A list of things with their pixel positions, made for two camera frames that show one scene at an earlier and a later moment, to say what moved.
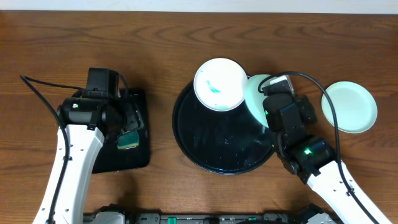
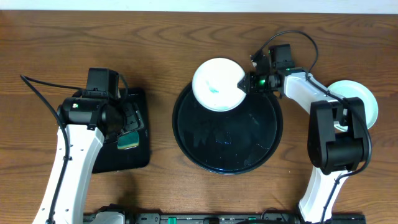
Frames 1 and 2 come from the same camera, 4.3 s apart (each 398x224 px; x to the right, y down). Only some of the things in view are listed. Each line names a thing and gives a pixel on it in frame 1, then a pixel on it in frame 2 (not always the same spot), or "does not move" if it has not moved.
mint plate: (254, 98) → (349, 89)
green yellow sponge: (129, 140) does not move
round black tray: (232, 142) does not move
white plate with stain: (220, 84) does not move
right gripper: (301, 106) → (249, 86)
